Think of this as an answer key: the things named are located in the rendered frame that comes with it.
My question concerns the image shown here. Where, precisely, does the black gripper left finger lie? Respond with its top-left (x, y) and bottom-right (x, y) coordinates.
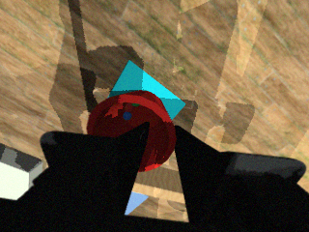
top-left (40, 122), bottom-right (150, 215)

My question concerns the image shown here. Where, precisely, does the light wooden plank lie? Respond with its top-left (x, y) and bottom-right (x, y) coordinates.
top-left (132, 167), bottom-right (185, 203)

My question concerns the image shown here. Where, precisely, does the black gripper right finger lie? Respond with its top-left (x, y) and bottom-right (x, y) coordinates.
top-left (174, 125), bottom-right (307, 223)

